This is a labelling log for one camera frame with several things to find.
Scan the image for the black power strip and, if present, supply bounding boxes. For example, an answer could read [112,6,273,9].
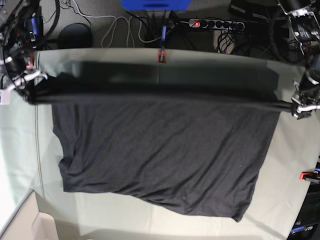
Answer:
[188,18,246,31]

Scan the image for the black orange clamp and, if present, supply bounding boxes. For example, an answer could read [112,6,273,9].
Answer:
[158,25,167,64]
[16,6,44,68]
[299,162,320,184]

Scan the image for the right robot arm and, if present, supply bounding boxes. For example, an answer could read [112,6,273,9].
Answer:
[0,0,61,106]

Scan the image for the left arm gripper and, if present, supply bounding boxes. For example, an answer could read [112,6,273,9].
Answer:
[291,79,320,120]

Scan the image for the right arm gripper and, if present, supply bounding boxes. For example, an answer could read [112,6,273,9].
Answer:
[0,56,48,105]

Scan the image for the black t-shirt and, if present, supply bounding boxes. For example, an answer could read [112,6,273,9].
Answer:
[26,73,292,222]

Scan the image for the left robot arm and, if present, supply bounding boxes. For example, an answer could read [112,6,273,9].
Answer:
[269,0,320,120]

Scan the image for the middle black orange clamp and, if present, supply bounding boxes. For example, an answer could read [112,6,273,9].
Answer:
[158,25,167,64]

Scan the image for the right black orange clamp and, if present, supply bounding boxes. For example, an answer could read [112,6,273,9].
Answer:
[299,162,320,184]

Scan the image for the blue plastic box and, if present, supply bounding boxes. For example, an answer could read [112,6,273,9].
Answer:
[121,0,192,11]

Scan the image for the white cable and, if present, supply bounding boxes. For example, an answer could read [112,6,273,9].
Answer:
[72,0,163,49]

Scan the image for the round black stool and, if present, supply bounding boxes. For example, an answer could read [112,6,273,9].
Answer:
[57,23,93,49]

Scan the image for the light green table cloth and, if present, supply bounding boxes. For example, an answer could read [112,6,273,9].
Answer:
[0,48,320,240]

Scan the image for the left black orange clamp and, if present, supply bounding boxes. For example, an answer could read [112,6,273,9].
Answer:
[16,6,44,68]

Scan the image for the beige cardboard box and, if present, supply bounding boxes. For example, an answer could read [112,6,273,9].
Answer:
[0,190,59,240]

